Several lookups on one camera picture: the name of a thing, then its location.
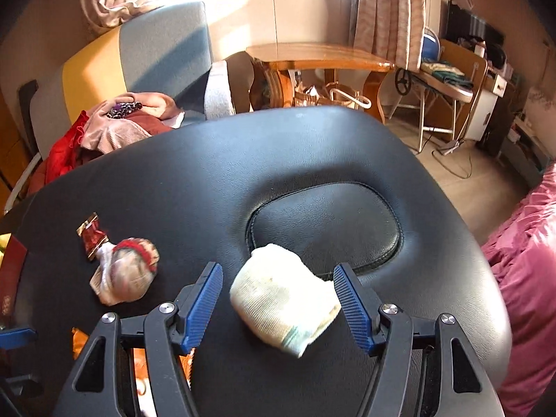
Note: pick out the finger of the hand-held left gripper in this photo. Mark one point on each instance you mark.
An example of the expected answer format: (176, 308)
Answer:
(17, 338)

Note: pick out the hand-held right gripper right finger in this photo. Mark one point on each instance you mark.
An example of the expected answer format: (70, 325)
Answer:
(352, 308)

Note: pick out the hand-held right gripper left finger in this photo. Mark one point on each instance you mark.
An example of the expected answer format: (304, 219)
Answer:
(202, 308)

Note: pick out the white sock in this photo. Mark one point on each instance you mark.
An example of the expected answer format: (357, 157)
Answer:
(282, 299)

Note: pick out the dark red box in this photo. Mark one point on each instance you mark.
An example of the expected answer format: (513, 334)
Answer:
(11, 278)

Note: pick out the orange snack packet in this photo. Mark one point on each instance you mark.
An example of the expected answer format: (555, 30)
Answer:
(79, 341)

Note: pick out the wrapped snack in clear bag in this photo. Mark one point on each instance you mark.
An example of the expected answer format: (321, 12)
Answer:
(126, 276)

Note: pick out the red candy wrapper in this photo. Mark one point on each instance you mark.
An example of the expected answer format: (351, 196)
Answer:
(92, 235)

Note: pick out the pink bedspread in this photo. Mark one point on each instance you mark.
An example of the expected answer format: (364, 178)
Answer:
(525, 278)

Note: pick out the white power strip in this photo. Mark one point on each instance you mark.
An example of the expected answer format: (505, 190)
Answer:
(449, 147)

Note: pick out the red cloth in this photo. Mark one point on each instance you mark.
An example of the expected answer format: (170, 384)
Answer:
(65, 152)

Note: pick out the pink cloth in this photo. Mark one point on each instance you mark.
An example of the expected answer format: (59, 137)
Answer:
(113, 132)

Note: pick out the dark floral fabric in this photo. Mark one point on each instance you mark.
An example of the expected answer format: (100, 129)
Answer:
(124, 109)

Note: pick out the wicker basket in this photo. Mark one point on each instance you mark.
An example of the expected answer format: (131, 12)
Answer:
(323, 95)

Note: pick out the grey towel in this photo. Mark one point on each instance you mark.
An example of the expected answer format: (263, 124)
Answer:
(217, 93)

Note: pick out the white cabinet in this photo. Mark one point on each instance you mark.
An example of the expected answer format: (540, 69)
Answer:
(484, 108)

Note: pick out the white folding table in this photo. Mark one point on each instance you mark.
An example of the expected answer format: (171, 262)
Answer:
(438, 84)

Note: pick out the green folded cloth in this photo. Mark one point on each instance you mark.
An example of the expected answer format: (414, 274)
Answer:
(447, 74)

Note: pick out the wooden table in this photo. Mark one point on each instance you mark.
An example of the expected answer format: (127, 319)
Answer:
(312, 56)

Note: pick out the blue yellow grey sofa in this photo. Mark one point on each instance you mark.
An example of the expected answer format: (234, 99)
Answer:
(165, 43)

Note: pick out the black monitor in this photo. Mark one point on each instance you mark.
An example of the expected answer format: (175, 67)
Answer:
(471, 26)

